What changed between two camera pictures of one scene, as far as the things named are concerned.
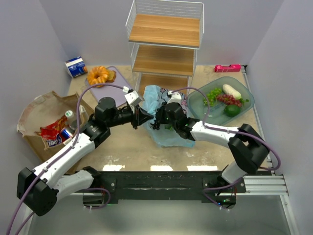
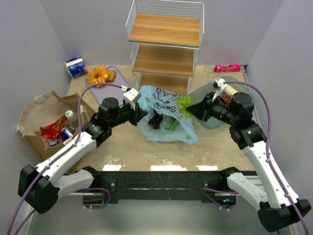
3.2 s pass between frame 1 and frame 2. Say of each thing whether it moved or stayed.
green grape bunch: moved
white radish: stayed
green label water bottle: stayed
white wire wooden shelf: stayed
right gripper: moved
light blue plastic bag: moved
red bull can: stayed
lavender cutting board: stayed
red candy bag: stayed
